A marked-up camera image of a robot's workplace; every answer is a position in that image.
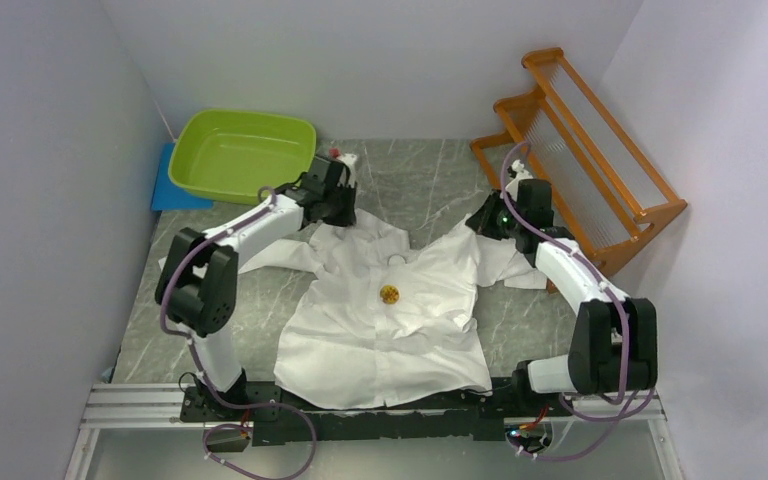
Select white button-up shirt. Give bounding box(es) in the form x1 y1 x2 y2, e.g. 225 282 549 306
237 211 547 410

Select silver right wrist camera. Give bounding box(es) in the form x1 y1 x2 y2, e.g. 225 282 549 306
505 160 534 200

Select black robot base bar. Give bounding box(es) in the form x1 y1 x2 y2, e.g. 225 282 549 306
179 377 571 446

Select blue flat mat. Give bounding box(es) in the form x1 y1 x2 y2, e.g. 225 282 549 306
151 143 214 212

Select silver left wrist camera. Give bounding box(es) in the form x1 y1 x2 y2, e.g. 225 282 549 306
328 148 359 188

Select aluminium frame rail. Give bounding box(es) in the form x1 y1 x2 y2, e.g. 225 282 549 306
65 383 685 479

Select green plastic basin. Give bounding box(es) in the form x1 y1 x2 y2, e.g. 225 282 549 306
168 109 317 205

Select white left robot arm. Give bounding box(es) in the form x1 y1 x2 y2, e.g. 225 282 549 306
155 151 359 420

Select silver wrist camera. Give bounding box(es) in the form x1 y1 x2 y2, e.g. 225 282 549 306
505 160 534 200
328 148 359 188

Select orange wooden rack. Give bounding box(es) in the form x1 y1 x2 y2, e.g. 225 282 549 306
470 47 688 276

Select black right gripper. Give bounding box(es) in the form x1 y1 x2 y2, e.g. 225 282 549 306
464 189 525 241

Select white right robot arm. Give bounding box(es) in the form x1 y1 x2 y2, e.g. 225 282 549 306
465 179 658 415

